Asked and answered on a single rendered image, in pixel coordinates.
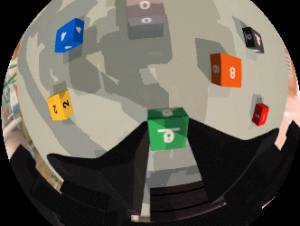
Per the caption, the green block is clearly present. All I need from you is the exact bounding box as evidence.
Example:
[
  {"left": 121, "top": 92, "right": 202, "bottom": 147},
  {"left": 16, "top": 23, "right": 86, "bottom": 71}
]
[{"left": 147, "top": 107, "right": 188, "bottom": 151}]

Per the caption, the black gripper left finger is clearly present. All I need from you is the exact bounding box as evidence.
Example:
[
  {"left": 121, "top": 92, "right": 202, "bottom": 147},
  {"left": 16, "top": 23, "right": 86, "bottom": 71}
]
[{"left": 47, "top": 120, "right": 150, "bottom": 215}]

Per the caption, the yellow block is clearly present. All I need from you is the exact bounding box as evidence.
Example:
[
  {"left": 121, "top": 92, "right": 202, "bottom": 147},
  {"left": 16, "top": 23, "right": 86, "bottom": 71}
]
[{"left": 47, "top": 89, "right": 74, "bottom": 120}]

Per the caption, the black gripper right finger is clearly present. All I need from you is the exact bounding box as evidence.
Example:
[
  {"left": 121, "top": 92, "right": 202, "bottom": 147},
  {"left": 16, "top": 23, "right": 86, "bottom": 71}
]
[{"left": 187, "top": 118, "right": 279, "bottom": 205}]

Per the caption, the orange block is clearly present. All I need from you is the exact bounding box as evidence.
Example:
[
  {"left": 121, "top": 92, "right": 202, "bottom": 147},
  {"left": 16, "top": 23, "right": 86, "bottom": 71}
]
[{"left": 210, "top": 53, "right": 242, "bottom": 88}]

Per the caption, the red block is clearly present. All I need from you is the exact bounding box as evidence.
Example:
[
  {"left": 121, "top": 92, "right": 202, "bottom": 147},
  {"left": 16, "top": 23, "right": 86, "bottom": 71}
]
[{"left": 252, "top": 103, "right": 268, "bottom": 127}]

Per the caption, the blue block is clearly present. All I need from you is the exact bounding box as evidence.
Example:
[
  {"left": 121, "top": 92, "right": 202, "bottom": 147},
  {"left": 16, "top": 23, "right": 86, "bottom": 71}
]
[{"left": 55, "top": 18, "right": 84, "bottom": 53}]

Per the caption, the pale pink digit block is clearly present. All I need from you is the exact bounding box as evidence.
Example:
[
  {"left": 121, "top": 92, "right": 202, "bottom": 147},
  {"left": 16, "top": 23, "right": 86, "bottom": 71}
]
[{"left": 126, "top": 0, "right": 165, "bottom": 26}]

